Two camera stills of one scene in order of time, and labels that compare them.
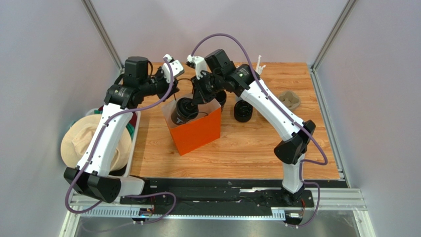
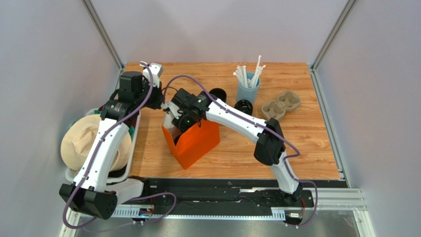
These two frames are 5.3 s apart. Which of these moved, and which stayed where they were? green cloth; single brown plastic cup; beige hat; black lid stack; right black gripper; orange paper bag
Moved: single brown plastic cup; right black gripper; orange paper bag
Stayed: black lid stack; green cloth; beige hat
